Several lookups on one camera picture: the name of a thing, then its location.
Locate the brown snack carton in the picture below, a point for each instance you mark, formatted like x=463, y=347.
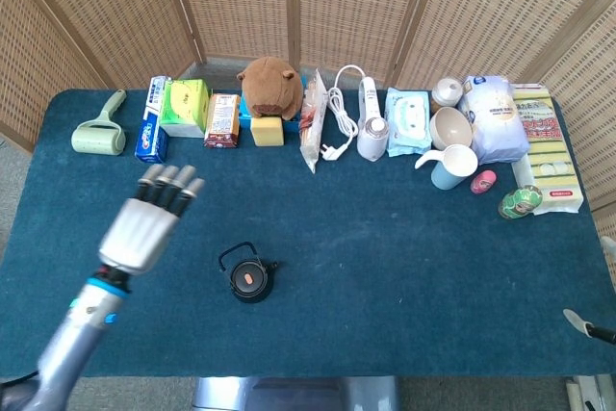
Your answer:
x=222, y=120

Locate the yellow sponge block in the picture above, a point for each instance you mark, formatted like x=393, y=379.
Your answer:
x=268, y=131

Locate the white handheld appliance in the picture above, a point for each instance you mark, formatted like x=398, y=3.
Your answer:
x=370, y=98

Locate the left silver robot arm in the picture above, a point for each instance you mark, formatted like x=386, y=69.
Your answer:
x=77, y=334

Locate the small white lidded jar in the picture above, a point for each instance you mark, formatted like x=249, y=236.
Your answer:
x=445, y=93

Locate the green tissue box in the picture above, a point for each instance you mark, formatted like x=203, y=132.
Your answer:
x=185, y=108

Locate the green egg-shaped doll toy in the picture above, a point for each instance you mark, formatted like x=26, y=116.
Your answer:
x=520, y=201

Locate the brown capybara plush toy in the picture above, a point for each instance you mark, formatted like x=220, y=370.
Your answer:
x=272, y=86

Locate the green lint roller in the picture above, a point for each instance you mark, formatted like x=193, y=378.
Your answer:
x=98, y=141

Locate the pink egg-shaped toy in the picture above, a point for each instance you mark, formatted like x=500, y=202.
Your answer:
x=482, y=182

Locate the beige cup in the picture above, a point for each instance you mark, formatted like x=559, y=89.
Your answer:
x=450, y=129

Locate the light blue wet wipes pack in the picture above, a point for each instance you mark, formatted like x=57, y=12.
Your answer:
x=408, y=122

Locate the black teapot lid orange knob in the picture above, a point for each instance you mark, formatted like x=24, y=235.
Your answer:
x=258, y=281

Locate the yellow sponge multipack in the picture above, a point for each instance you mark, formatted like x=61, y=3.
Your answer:
x=548, y=151

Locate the blue toothpaste box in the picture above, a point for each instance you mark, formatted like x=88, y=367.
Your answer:
x=151, y=141

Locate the white and purple bag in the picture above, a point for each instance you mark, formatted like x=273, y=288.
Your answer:
x=495, y=117

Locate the blue table cloth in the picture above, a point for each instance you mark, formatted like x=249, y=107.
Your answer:
x=385, y=262

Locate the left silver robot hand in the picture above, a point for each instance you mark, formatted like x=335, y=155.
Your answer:
x=139, y=233

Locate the clear plastic bag package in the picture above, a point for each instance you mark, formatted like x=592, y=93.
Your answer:
x=312, y=132

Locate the grey robot torso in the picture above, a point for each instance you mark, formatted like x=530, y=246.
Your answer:
x=298, y=394

